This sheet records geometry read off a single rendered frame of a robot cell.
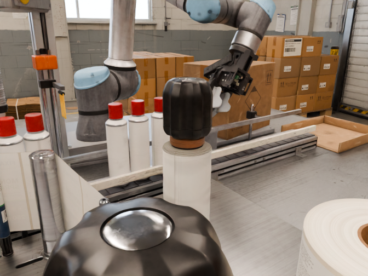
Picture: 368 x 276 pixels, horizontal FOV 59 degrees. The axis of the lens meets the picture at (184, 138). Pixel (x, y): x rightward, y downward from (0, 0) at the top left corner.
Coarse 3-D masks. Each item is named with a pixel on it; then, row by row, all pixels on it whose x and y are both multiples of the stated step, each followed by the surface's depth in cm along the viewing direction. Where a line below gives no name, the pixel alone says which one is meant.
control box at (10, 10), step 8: (0, 0) 58; (8, 0) 58; (16, 0) 59; (24, 0) 61; (32, 0) 65; (40, 0) 68; (48, 0) 72; (0, 8) 59; (8, 8) 59; (16, 8) 60; (24, 8) 63; (32, 8) 66; (40, 8) 68; (48, 8) 72
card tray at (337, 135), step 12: (312, 120) 146; (324, 120) 151; (336, 120) 146; (312, 132) 138; (324, 132) 138; (336, 132) 138; (348, 132) 138; (360, 132) 138; (324, 144) 124; (336, 144) 124; (348, 144) 118; (360, 144) 124
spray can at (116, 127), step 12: (108, 108) 75; (120, 108) 75; (108, 120) 76; (120, 120) 76; (108, 132) 76; (120, 132) 76; (108, 144) 77; (120, 144) 76; (108, 156) 78; (120, 156) 77; (120, 168) 78
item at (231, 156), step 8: (296, 136) 118; (304, 136) 118; (272, 144) 110; (280, 144) 110; (240, 152) 103; (248, 152) 103; (216, 160) 96; (224, 160) 96; (152, 176) 86; (160, 176) 86; (136, 184) 82; (144, 184) 82; (104, 192) 77; (112, 192) 77
